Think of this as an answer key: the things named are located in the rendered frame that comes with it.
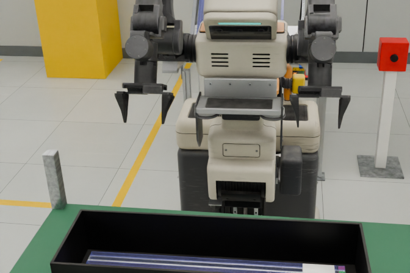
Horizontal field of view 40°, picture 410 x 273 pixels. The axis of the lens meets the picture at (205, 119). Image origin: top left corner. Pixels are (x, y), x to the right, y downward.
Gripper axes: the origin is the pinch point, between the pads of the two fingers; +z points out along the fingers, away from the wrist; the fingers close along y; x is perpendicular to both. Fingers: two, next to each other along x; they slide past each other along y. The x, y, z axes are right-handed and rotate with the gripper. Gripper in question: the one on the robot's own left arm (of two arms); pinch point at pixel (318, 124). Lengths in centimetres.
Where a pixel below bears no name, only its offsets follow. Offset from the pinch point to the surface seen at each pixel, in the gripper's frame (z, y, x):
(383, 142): 9, 49, 194
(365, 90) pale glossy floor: -27, 55, 309
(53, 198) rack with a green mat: 20, -63, -8
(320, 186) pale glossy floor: 35, 14, 183
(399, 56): -37, 52, 169
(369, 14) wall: -93, 62, 346
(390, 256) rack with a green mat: 27.1, 14.3, -16.9
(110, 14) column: -89, -155, 328
